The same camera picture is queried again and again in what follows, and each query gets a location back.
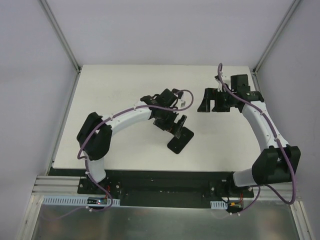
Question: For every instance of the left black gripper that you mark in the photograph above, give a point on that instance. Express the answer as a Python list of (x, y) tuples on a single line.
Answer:
[(175, 125)]

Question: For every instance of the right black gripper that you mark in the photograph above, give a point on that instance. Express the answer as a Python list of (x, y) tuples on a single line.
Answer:
[(218, 97)]

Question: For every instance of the phone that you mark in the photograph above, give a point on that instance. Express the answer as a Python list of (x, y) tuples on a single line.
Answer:
[(176, 145)]

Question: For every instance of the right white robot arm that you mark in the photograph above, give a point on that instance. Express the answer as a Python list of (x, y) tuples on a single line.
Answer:
[(277, 159)]

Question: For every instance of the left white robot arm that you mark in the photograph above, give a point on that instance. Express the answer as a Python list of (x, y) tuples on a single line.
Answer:
[(95, 135)]

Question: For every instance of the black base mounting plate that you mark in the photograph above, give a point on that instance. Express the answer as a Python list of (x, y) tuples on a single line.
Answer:
[(164, 189)]

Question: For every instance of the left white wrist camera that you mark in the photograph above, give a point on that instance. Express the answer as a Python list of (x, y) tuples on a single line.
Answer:
[(180, 102)]

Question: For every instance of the right white cable duct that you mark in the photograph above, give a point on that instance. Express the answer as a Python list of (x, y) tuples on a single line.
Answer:
[(218, 205)]

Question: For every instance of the aluminium frame rail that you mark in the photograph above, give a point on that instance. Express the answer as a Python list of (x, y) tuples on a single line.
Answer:
[(56, 185)]

